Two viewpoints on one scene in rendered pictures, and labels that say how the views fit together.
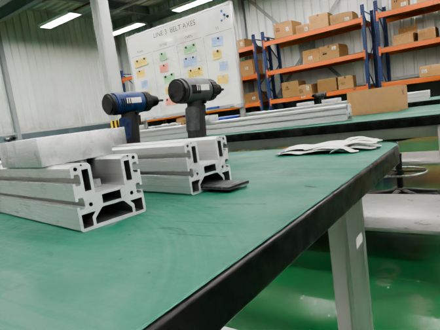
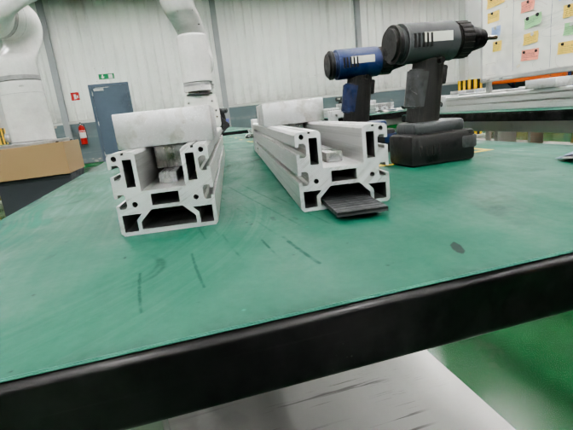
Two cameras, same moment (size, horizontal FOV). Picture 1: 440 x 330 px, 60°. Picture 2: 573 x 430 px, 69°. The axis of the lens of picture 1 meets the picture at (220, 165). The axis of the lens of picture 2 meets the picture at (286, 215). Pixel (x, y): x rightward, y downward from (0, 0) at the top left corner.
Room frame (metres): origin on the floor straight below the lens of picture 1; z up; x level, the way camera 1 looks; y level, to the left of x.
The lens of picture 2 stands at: (0.25, -0.22, 0.89)
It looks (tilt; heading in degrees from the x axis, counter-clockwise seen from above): 14 degrees down; 40
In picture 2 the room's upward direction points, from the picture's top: 6 degrees counter-clockwise
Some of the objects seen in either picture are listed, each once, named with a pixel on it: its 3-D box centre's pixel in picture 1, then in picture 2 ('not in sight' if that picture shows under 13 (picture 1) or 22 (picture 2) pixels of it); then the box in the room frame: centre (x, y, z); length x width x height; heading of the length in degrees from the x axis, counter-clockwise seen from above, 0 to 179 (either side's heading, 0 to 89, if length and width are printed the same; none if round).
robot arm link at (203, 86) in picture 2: not in sight; (199, 88); (1.09, 0.76, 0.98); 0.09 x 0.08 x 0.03; 136
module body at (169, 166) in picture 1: (92, 165); (290, 144); (0.91, 0.31, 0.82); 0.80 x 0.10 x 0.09; 46
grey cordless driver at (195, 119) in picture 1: (205, 121); (445, 92); (0.97, 0.02, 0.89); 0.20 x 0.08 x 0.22; 144
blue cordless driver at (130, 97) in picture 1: (141, 129); (374, 101); (1.09, 0.21, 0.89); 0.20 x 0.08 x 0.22; 139
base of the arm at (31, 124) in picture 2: not in sight; (27, 113); (0.78, 1.20, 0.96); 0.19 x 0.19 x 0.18
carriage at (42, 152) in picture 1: (55, 156); (174, 136); (0.60, 0.26, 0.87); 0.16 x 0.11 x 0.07; 46
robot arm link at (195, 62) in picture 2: not in sight; (194, 59); (1.09, 0.77, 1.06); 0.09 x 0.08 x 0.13; 36
